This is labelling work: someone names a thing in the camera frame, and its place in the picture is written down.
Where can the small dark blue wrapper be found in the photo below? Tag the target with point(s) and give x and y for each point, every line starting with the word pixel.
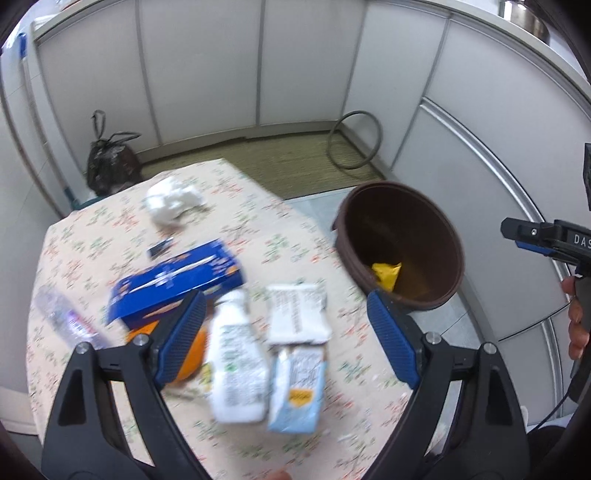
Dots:
pixel 159 248

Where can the silver foil snack wrapper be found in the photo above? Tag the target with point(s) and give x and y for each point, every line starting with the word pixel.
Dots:
pixel 297 315

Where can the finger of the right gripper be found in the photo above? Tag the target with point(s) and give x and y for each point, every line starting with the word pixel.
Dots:
pixel 531 236

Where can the person's right hand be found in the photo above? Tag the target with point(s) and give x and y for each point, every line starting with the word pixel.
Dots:
pixel 578 335

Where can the floral tablecloth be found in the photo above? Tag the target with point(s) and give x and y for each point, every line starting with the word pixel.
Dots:
pixel 85 254

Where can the clear plastic water bottle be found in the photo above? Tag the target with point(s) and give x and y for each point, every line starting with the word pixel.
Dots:
pixel 65 319

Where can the brown plastic trash bin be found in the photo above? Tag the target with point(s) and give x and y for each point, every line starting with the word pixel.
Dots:
pixel 385 222

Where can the white plastic bottle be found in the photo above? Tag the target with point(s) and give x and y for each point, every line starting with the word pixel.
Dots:
pixel 235 370

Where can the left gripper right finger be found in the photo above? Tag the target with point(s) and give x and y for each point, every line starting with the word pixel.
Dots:
pixel 399 336

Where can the blue biscuit box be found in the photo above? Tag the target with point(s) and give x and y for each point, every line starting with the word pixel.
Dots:
pixel 138 299

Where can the orange peel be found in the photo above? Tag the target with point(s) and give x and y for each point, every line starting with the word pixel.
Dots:
pixel 194 357

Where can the green floor mat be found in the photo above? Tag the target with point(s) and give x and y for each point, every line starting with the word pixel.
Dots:
pixel 290 166

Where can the yellow snack wrapper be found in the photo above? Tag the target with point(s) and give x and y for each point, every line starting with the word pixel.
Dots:
pixel 387 275

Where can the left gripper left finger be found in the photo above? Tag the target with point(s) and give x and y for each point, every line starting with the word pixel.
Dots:
pixel 173 336

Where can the steel pot on counter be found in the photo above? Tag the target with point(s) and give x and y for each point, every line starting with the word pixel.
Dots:
pixel 519 14

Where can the light blue drink carton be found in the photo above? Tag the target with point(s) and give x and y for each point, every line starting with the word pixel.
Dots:
pixel 297 389

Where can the crumpled white tissue on table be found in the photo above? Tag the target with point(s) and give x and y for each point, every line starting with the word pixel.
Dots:
pixel 169 198

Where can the black garbage bag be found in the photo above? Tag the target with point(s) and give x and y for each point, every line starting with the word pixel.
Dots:
pixel 112 165

